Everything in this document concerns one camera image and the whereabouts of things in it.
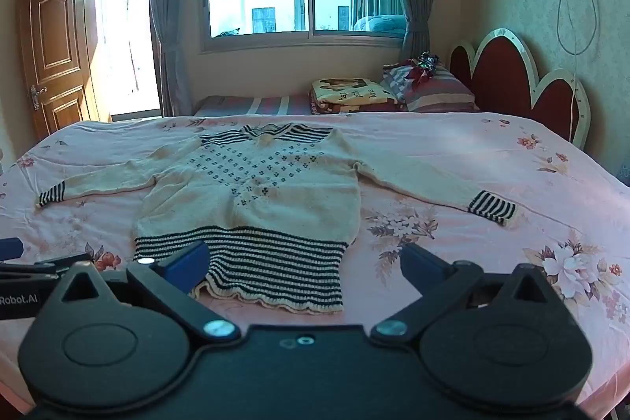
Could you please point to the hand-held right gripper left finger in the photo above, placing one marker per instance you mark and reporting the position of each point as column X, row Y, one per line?
column 189, row 268

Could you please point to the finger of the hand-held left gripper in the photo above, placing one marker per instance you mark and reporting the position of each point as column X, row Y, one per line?
column 49, row 266
column 10, row 250

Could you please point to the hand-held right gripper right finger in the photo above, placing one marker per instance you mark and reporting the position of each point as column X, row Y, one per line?
column 417, row 266

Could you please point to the cream knit sweater black stripes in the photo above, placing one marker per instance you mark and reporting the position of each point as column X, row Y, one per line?
column 256, row 188

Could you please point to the pink floral blanket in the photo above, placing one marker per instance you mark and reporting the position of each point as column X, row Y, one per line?
column 492, row 164

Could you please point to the striped grey pink mattress sheet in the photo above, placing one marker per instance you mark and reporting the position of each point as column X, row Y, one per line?
column 246, row 105

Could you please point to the striped pillow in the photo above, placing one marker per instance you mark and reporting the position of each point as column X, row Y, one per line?
column 438, row 91

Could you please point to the folded printed yellow blanket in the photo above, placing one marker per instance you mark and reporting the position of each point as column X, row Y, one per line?
column 352, row 94

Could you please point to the brown wooden door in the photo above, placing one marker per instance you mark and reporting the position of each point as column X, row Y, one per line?
column 54, row 51

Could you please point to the red heart-shaped headboard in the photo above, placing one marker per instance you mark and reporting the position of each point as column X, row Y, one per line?
column 507, row 75

